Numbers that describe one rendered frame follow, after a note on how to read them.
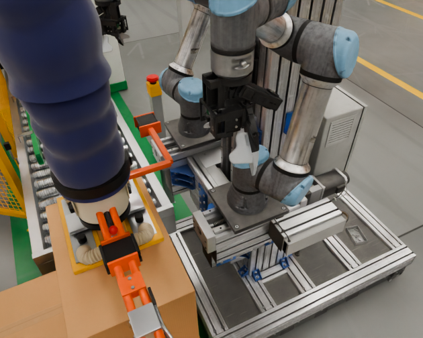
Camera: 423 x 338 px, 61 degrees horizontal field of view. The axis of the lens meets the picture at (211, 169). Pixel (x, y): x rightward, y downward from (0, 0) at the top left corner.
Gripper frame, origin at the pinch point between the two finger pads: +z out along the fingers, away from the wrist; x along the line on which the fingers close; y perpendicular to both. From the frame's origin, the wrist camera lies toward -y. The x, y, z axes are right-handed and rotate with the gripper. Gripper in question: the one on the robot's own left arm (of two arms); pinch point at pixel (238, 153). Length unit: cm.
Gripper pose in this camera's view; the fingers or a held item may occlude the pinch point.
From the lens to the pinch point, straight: 78.1
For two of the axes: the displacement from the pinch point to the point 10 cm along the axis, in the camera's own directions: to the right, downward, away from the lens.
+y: -9.0, 3.0, -3.1
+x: 4.3, 6.0, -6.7
